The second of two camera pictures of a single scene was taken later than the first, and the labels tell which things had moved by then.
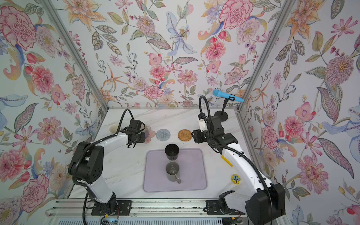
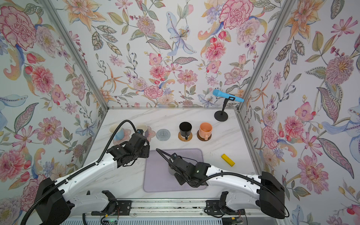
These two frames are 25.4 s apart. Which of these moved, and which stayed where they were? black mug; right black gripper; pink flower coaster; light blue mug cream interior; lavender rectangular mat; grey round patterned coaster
Moved: right black gripper; black mug
Stayed: pink flower coaster; lavender rectangular mat; light blue mug cream interior; grey round patterned coaster
